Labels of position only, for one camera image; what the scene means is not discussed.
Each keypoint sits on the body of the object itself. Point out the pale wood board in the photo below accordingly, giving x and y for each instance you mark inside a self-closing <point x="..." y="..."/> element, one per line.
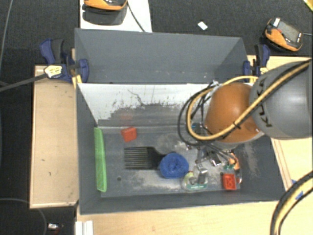
<point x="53" y="136"/>

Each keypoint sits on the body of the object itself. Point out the grey metal bin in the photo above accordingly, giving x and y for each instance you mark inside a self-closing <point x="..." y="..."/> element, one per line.
<point x="146" y="57"/>

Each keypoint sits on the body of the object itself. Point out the small red block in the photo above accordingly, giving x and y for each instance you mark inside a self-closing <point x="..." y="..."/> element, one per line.
<point x="128" y="134"/>

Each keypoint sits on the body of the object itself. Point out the clear tape dispenser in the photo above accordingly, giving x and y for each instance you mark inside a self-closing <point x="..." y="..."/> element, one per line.
<point x="189" y="183"/>

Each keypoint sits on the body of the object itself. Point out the blue rolled cloth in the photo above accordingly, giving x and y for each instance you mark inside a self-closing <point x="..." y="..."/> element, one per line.
<point x="173" y="166"/>

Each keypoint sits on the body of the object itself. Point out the black hair pick comb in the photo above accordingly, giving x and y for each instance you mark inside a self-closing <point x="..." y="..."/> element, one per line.
<point x="137" y="158"/>

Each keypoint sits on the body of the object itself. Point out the green comb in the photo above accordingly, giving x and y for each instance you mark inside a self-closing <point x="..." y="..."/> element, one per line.
<point x="100" y="160"/>

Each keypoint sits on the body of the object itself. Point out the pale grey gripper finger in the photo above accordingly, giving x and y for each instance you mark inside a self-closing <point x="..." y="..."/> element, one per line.
<point x="199" y="161"/>
<point x="203" y="175"/>

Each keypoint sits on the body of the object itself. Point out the red toy brick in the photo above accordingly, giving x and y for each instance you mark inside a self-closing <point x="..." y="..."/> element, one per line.
<point x="229" y="181"/>

